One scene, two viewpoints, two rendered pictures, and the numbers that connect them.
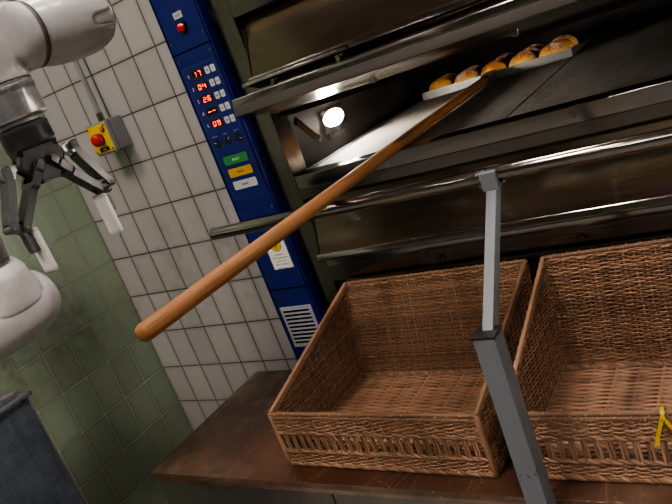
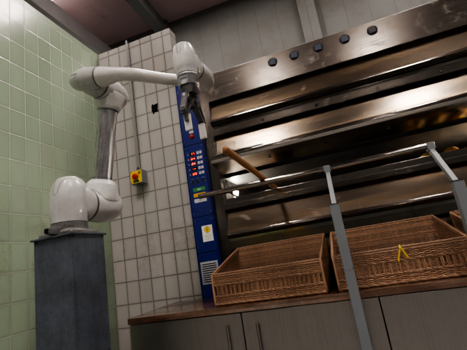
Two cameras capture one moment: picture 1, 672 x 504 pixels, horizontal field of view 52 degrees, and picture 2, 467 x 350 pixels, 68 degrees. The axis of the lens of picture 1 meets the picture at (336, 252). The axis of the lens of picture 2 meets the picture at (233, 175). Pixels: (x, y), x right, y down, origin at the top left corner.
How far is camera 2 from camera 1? 1.00 m
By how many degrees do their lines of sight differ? 35
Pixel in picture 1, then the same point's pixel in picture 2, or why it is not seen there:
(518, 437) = (345, 249)
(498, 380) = (338, 222)
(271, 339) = (188, 284)
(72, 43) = (206, 78)
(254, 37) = (219, 144)
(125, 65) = (158, 151)
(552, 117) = (336, 178)
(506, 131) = (317, 182)
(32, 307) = (115, 202)
